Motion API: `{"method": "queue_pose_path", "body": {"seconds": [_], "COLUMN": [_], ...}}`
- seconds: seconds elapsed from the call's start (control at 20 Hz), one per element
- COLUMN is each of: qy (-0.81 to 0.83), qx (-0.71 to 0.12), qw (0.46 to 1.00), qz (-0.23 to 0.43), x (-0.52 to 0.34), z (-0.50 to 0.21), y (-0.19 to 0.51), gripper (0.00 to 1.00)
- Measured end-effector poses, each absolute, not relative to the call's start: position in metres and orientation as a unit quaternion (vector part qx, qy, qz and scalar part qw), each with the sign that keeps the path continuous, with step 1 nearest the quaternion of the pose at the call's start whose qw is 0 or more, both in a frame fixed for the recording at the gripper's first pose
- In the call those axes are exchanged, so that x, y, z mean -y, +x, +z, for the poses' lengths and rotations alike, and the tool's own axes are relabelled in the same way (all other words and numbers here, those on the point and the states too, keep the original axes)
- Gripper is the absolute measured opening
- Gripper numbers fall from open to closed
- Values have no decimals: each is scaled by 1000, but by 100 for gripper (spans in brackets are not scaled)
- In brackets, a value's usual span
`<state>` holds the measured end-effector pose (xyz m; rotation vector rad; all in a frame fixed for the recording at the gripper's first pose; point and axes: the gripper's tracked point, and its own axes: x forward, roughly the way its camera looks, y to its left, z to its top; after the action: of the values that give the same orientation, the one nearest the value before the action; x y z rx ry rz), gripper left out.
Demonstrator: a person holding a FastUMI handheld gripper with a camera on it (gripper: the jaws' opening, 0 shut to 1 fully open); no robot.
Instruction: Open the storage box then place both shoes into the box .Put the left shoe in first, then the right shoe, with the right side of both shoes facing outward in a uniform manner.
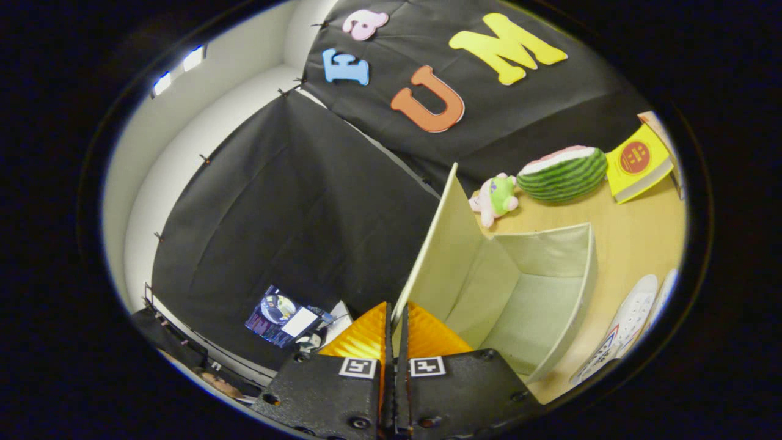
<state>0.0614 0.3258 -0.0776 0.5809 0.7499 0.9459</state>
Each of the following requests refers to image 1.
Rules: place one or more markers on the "long ceiling light panel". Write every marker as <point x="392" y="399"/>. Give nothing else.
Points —
<point x="192" y="59"/>

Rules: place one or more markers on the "yellow book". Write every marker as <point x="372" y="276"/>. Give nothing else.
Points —
<point x="635" y="162"/>

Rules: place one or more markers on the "watermelon slice plush toy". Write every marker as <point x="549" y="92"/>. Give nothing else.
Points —
<point x="562" y="177"/>

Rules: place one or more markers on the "white plastic case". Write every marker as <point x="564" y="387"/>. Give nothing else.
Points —
<point x="341" y="318"/>

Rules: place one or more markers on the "pink and green plush toy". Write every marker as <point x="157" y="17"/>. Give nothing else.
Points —
<point x="501" y="194"/>

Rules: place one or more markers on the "white canvas shoe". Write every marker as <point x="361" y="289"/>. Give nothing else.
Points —
<point x="666" y="293"/>
<point x="629" y="318"/>

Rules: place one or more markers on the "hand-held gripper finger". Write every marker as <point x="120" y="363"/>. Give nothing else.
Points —
<point x="387" y="342"/>
<point x="401" y="366"/>

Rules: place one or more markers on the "cream fabric storage box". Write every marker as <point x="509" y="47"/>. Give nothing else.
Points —
<point x="537" y="305"/>

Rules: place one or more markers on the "computer screen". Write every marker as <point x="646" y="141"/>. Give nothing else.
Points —
<point x="275" y="311"/>

